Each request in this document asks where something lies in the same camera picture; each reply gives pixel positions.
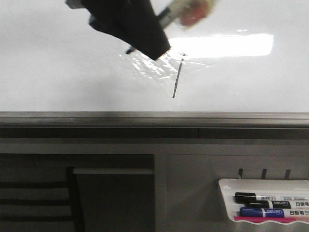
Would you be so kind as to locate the black capped marker middle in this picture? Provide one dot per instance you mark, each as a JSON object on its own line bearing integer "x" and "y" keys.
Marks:
{"x": 279, "y": 204}

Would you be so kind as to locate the blue capped marker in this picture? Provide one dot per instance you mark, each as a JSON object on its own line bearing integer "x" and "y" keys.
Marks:
{"x": 274, "y": 213}

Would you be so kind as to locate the dark cabinet panel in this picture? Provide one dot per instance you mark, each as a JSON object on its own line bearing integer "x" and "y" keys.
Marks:
{"x": 117, "y": 199}

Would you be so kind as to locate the white plastic marker tray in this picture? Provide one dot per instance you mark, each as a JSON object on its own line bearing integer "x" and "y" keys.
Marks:
{"x": 275, "y": 188}

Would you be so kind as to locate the black capped marker upper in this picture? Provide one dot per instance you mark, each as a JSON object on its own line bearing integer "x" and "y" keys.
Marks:
{"x": 243, "y": 197}

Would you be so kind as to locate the black wall hook right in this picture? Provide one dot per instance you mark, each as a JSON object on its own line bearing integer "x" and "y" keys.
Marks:
{"x": 287, "y": 174}

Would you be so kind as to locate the black chair back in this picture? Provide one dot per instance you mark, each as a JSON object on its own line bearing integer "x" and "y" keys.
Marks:
{"x": 34, "y": 199}

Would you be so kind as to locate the black wall hook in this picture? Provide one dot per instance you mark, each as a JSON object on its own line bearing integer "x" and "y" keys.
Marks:
{"x": 263, "y": 174}
{"x": 240, "y": 173}
{"x": 287, "y": 174}

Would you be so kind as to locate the black whiteboard marker with tape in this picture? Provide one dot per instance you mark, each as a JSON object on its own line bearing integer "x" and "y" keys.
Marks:
{"x": 187, "y": 12}

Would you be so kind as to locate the black wall hook middle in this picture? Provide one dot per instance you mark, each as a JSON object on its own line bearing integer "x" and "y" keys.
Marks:
{"x": 263, "y": 174}

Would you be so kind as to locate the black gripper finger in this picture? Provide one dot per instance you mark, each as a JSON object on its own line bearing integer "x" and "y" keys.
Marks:
{"x": 132, "y": 21}

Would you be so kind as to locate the black capped marker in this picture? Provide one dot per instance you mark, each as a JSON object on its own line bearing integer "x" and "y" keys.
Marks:
{"x": 279, "y": 204}
{"x": 243, "y": 197}

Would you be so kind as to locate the white whiteboard with aluminium frame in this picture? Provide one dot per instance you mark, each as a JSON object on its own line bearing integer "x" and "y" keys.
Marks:
{"x": 246, "y": 64}

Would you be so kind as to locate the black wall hook left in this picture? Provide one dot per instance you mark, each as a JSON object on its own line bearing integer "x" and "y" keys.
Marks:
{"x": 240, "y": 173}

